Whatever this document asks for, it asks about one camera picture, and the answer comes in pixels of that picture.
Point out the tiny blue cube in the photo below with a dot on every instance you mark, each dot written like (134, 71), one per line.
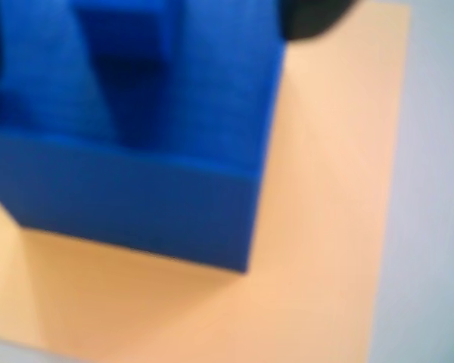
(136, 75)

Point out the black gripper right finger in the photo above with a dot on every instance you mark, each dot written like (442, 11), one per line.
(314, 17)

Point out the orange paper square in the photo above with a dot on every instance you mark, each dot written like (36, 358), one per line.
(325, 189)

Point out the large blue cube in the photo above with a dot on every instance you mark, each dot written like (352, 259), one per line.
(136, 208)

